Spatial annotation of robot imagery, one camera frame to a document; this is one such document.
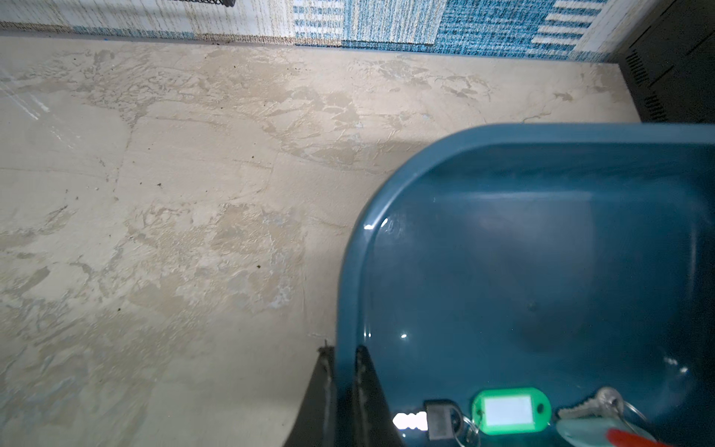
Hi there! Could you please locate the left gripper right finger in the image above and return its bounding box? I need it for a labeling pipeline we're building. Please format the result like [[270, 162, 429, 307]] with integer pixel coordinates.
[[354, 346, 403, 447]]

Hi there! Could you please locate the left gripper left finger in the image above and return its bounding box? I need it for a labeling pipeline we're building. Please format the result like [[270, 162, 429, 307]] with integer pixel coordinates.
[[283, 346, 337, 447]]

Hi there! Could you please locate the teal plastic storage box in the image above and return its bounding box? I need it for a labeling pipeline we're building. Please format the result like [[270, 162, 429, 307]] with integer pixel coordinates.
[[335, 124, 714, 446]]

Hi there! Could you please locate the pale teal tag key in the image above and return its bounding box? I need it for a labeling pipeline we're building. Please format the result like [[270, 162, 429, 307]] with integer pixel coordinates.
[[556, 387, 655, 446]]

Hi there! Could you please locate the black mesh file holder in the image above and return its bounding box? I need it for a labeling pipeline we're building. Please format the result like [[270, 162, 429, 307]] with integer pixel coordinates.
[[611, 0, 714, 124]]

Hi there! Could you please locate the black wire shelf rack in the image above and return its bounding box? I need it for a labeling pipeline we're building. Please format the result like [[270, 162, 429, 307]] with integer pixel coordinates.
[[176, 0, 236, 7]]

